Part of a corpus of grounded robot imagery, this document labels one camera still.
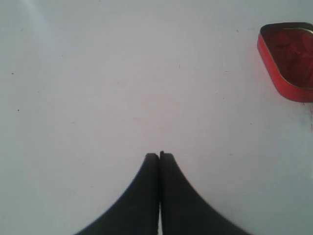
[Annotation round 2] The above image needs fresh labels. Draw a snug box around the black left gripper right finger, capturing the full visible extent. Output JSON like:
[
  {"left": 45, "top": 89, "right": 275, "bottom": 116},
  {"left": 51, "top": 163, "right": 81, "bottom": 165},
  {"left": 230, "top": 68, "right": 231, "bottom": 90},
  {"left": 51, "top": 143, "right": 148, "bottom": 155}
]
[{"left": 159, "top": 151, "right": 248, "bottom": 235}]

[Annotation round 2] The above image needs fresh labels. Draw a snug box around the red ink pad tin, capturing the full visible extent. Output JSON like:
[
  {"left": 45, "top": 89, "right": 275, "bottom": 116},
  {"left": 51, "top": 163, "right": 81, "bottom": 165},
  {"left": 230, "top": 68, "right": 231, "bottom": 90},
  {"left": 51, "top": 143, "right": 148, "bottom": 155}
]
[{"left": 257, "top": 22, "right": 313, "bottom": 103}]

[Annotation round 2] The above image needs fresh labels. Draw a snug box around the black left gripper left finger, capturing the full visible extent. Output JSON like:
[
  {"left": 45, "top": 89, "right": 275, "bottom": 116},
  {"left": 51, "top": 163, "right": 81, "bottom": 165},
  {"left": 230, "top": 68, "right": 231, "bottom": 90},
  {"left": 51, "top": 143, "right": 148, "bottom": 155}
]
[{"left": 78, "top": 153, "right": 160, "bottom": 235}]

